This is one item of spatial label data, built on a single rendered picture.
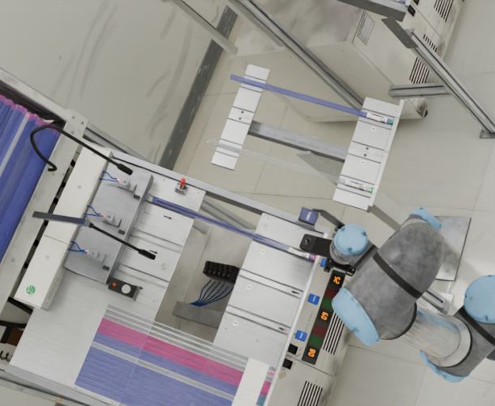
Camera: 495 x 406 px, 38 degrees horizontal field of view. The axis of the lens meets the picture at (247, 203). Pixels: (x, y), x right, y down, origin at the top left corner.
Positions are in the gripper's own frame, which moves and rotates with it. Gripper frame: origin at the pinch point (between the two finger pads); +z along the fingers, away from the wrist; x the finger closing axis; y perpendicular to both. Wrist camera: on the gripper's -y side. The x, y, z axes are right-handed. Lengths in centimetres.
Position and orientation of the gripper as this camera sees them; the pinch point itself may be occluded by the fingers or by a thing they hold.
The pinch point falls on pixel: (327, 261)
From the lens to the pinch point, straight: 206.8
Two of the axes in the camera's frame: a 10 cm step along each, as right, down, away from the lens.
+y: 9.4, 3.4, -0.9
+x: 3.5, -9.0, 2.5
